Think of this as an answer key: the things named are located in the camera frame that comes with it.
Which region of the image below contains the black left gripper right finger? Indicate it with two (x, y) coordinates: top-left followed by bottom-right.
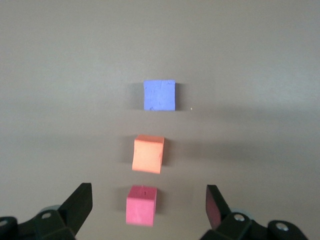
(199, 184), (310, 240)

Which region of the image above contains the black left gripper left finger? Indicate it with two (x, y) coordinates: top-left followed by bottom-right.
(0, 183), (94, 240)

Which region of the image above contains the orange foam block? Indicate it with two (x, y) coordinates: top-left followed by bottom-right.
(131, 134), (165, 174)

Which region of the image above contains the pink foam block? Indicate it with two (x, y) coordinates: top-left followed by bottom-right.
(125, 184), (158, 227)

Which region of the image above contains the purple foam block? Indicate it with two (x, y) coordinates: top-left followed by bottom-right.
(143, 79), (177, 111)

